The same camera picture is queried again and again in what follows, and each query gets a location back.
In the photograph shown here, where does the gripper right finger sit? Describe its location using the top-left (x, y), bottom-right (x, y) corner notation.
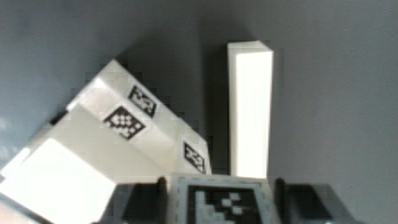
top-left (273, 178), bottom-right (355, 224)

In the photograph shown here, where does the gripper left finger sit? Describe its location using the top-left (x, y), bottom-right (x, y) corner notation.
top-left (90, 177), bottom-right (166, 224)

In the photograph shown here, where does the white chair leg cube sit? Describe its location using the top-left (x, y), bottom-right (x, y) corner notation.
top-left (164, 173), bottom-right (280, 224)

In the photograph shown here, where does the white chair back frame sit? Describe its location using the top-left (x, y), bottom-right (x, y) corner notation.
top-left (0, 62), bottom-right (211, 224)

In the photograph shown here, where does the white U-shaped obstacle fence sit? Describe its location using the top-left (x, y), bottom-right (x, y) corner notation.
top-left (227, 41), bottom-right (273, 178)

